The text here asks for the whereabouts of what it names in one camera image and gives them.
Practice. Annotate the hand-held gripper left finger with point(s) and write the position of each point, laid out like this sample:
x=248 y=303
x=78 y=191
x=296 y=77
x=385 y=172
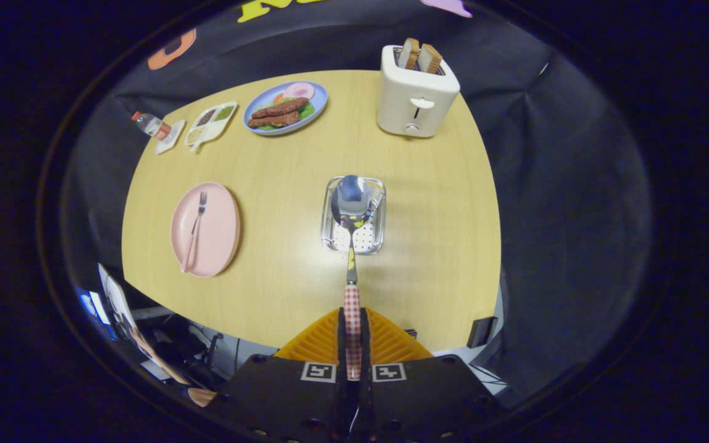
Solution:
x=341 y=344

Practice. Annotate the white divided tray with beans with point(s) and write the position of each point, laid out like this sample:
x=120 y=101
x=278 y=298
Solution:
x=212 y=129

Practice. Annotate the brown meat strip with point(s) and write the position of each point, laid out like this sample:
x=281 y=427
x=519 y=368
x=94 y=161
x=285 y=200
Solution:
x=274 y=120
x=280 y=107

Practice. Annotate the pink ham slice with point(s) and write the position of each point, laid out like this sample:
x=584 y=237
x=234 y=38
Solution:
x=299 y=90

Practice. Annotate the white toaster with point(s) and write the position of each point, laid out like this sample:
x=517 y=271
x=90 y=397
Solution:
x=404 y=98

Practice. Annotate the clear water bottle red label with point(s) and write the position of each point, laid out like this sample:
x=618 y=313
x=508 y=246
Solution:
x=152 y=126

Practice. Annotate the metal perforated basket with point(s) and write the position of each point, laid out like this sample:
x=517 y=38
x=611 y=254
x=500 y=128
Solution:
x=370 y=240

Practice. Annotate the white square coaster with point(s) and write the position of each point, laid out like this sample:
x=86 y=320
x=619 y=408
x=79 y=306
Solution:
x=170 y=144

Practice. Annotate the white board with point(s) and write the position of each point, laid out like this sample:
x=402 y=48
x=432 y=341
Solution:
x=114 y=301

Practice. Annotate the blue lit screen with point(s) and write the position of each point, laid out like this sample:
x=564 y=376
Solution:
x=87 y=304

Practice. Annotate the blue plate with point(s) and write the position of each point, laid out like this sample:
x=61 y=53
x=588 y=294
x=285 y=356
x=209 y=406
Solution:
x=321 y=92

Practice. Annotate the green lettuce leaf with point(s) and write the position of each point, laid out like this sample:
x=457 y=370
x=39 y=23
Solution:
x=307 y=111

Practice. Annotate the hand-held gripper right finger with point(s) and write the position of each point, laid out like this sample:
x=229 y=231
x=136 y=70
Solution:
x=365 y=344

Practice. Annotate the toast slice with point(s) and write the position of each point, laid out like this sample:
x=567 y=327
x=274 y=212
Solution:
x=429 y=58
x=408 y=52

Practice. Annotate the pink plate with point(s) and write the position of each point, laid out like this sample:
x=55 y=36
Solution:
x=219 y=234

